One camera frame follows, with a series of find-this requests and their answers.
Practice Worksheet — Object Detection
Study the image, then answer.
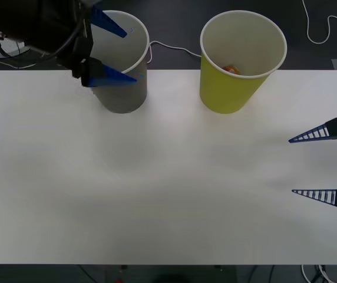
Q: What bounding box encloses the yellow-green plastic waste bin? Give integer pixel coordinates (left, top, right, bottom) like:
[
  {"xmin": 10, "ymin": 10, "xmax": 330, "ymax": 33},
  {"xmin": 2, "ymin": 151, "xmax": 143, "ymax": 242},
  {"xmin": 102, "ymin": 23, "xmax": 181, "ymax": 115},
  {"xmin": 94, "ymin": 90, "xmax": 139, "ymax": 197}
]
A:
[{"xmin": 199, "ymin": 11, "xmax": 288, "ymax": 115}]

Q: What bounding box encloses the grey plastic waste bin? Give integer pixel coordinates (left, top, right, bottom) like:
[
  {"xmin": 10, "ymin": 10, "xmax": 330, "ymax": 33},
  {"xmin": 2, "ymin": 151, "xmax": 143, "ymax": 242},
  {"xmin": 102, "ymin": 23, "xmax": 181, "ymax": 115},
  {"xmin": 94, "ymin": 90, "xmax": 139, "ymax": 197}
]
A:
[{"xmin": 90, "ymin": 11, "xmax": 151, "ymax": 114}]

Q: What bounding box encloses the long white looping cable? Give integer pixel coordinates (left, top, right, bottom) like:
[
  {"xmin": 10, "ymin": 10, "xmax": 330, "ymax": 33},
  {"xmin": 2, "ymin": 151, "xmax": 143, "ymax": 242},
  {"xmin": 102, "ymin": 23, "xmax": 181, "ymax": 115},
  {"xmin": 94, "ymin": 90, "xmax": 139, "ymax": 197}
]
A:
[{"xmin": 301, "ymin": 0, "xmax": 337, "ymax": 48}]

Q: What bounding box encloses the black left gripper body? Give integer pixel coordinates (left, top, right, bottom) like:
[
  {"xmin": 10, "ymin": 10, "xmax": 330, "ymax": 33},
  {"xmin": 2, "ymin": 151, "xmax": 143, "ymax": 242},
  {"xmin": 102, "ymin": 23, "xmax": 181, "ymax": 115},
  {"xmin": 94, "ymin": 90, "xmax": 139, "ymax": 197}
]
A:
[{"xmin": 55, "ymin": 0, "xmax": 95, "ymax": 80}]

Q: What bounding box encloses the white power strip cable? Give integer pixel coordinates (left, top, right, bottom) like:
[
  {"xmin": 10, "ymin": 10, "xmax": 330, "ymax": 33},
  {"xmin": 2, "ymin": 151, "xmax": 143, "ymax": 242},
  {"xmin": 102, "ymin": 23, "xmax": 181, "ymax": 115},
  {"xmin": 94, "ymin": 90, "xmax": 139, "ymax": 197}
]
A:
[{"xmin": 145, "ymin": 40, "xmax": 202, "ymax": 65}]

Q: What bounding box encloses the white round floor base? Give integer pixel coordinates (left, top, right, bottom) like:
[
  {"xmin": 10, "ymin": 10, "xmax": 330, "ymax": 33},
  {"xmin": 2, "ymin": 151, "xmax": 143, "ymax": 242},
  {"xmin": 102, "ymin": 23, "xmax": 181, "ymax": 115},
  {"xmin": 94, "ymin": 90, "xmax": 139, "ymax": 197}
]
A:
[{"xmin": 0, "ymin": 28, "xmax": 34, "ymax": 59}]

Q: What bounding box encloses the orange drink can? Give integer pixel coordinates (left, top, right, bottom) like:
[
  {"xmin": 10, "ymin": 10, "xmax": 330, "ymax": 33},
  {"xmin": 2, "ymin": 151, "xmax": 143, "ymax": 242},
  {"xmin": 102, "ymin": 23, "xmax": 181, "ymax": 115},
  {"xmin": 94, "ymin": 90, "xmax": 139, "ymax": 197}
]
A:
[{"xmin": 222, "ymin": 64, "xmax": 241, "ymax": 75}]

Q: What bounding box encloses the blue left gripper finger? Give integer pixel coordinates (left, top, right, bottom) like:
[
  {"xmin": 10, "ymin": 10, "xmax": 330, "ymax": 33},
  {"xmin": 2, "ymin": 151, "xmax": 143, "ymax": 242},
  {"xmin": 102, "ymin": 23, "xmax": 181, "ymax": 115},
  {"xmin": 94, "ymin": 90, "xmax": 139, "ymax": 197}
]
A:
[
  {"xmin": 81, "ymin": 57, "xmax": 138, "ymax": 88},
  {"xmin": 90, "ymin": 0, "xmax": 128, "ymax": 39}
]

